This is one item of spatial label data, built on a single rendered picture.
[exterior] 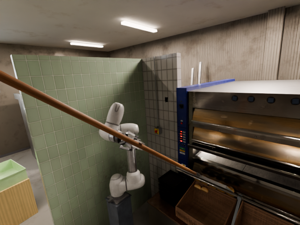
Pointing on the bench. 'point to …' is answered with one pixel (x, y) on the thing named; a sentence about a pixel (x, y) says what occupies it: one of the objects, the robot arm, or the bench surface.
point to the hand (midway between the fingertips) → (138, 144)
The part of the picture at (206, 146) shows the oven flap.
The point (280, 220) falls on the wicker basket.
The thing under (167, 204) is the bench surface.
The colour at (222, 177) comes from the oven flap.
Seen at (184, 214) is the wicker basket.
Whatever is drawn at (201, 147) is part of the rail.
